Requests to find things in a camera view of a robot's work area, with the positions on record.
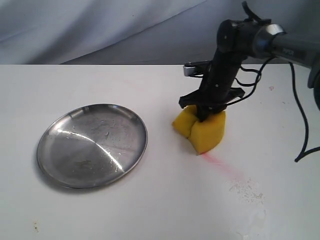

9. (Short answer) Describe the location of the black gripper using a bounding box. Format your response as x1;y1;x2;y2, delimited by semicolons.
178;50;245;122

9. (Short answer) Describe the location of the yellow sponge block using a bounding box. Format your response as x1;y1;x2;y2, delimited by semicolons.
172;105;226;155

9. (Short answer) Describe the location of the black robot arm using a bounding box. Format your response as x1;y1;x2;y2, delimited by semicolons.
178;1;320;121

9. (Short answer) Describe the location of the round stainless steel plate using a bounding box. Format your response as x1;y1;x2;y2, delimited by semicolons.
36;103;148;190

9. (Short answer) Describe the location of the blue-grey backdrop cloth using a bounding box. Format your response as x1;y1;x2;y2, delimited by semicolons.
0;0;320;66

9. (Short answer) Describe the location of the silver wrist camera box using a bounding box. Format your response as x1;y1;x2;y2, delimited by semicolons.
183;60;211;78

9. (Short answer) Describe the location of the black cable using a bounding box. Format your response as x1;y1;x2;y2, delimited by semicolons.
223;56;320;163

